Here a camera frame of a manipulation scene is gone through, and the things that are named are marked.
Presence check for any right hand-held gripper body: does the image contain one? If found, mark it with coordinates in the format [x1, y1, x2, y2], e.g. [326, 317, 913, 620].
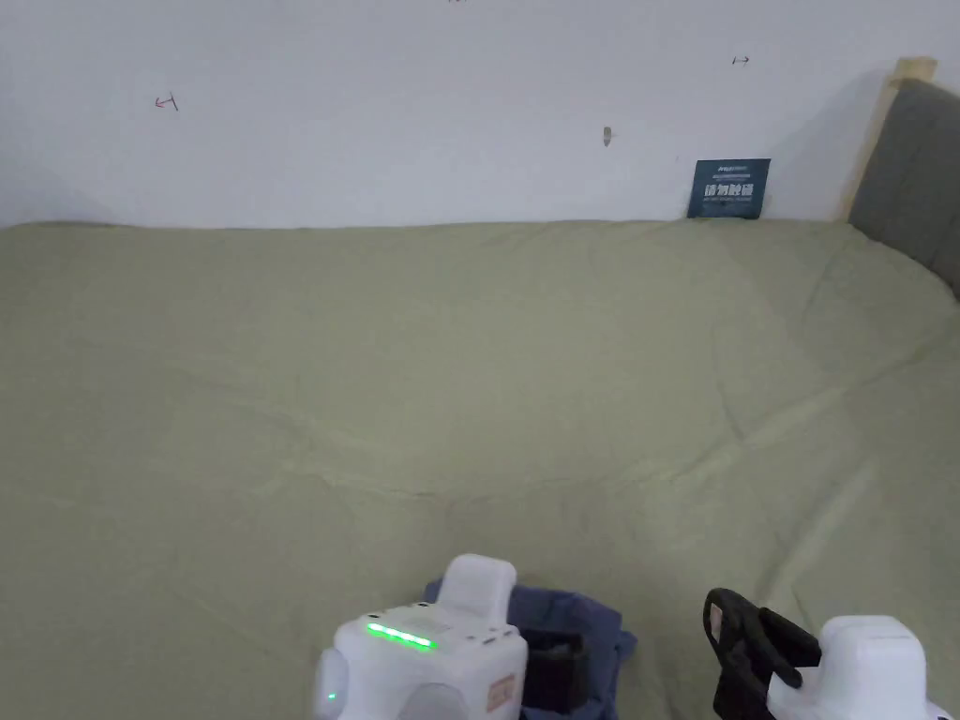
[763, 614, 957, 720]

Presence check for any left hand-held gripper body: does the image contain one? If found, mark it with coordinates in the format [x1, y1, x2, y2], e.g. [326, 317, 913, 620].
[310, 553, 591, 720]

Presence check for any dark blue garment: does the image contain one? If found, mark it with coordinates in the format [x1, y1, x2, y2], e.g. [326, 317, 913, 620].
[421, 579, 639, 720]

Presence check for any grey padded headboard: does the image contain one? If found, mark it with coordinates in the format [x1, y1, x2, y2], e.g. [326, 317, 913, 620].
[828, 55, 960, 303]

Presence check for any dark blue printed card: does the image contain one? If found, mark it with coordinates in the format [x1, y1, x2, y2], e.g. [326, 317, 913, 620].
[685, 157, 773, 221]

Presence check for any bed with pale green sheet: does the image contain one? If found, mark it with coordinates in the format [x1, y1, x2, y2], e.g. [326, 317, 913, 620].
[0, 217, 960, 720]

